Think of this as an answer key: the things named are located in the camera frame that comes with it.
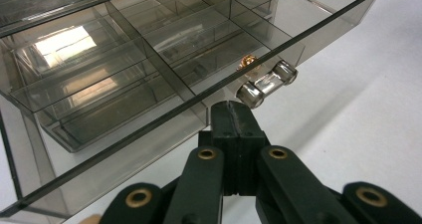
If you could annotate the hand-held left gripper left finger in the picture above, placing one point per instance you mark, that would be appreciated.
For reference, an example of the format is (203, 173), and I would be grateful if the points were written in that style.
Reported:
(225, 141)

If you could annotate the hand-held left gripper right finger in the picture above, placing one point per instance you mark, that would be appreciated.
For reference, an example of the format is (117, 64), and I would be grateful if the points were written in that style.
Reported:
(249, 141)

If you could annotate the smoky clear drawer organizer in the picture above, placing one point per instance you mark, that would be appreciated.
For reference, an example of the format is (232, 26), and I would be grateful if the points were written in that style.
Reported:
(315, 28)

